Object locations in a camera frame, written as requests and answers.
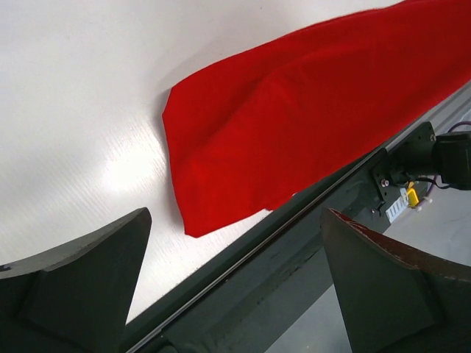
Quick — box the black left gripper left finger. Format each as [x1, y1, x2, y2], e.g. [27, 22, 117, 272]
[1, 207, 152, 352]

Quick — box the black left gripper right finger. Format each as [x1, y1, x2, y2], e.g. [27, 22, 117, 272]
[321, 209, 470, 352]

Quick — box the red t shirt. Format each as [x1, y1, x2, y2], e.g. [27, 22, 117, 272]
[162, 1, 470, 238]

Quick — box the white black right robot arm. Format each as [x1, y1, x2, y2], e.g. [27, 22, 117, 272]
[388, 131, 470, 190]

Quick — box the yellow power connector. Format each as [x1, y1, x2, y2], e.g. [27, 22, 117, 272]
[406, 188, 420, 208]

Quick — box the right white cable duct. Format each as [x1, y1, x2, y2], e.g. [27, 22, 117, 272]
[386, 197, 408, 224]

